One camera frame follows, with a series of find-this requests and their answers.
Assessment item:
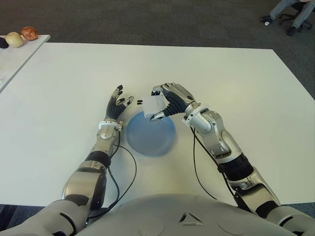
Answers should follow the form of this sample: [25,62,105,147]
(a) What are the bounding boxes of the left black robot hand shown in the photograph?
[105,85,134,121]

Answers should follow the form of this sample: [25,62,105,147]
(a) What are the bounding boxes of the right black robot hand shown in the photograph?
[149,83,196,123]

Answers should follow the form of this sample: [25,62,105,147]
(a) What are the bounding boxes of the white charger block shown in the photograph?
[137,95,170,118]

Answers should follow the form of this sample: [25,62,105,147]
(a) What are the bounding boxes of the blue round plate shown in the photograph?
[126,110,177,158]

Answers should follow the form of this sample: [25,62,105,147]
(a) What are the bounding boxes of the white side table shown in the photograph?
[0,34,51,94]

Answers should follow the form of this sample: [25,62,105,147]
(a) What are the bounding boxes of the grey robot torso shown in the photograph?
[81,194,291,236]

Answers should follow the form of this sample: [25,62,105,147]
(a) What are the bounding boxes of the reddish brown fruit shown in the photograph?
[20,26,39,41]

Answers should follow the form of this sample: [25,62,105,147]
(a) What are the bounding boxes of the pale yellow fruit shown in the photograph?
[5,32,25,47]

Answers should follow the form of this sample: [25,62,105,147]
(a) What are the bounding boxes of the black office chair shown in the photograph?
[278,0,313,31]

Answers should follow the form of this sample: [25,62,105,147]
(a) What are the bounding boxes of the seated person legs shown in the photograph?
[260,0,315,36]

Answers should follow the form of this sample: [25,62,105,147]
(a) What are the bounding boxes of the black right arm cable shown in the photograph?
[192,127,219,200]

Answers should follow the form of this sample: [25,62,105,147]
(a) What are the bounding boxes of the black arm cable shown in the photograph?
[192,127,219,200]
[107,144,137,209]

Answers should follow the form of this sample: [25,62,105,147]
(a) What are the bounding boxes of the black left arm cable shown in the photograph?
[107,144,137,209]

